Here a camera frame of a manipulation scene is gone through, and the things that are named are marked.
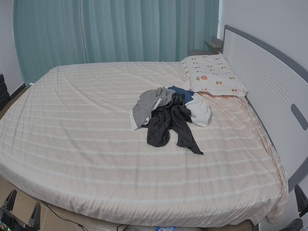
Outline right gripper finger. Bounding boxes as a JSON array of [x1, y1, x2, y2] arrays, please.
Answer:
[[295, 184, 308, 214]]

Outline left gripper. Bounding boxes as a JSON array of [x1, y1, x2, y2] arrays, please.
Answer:
[[0, 190, 42, 231]]

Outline black trousers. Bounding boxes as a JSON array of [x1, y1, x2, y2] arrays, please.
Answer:
[[141, 104, 204, 155]]

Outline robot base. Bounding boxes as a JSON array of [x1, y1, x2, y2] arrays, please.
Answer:
[[118, 224, 180, 231]]

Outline bed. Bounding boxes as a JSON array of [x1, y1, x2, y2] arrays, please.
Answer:
[[0, 24, 308, 227]]

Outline black chest of drawers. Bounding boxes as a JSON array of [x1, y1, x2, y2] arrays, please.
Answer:
[[0, 74, 11, 111]]

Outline white printed pillow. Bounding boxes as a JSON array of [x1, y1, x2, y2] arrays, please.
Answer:
[[181, 53, 249, 97]]

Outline dark blue garment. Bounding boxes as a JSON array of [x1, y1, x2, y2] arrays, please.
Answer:
[[168, 86, 195, 104]]

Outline grey garment with white trim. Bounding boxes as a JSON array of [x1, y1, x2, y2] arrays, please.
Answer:
[[128, 87, 176, 130]]

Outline black garment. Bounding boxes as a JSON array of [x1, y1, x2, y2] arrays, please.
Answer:
[[168, 93, 186, 108]]

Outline blue-green curtain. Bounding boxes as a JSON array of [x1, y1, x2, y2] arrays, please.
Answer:
[[81, 0, 221, 64], [13, 0, 84, 84]]

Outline grey bedside table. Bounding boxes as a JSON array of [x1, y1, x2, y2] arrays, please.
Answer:
[[189, 36, 224, 57]]

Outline thin brown cable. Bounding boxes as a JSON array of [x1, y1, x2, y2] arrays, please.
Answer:
[[40, 201, 80, 226]]

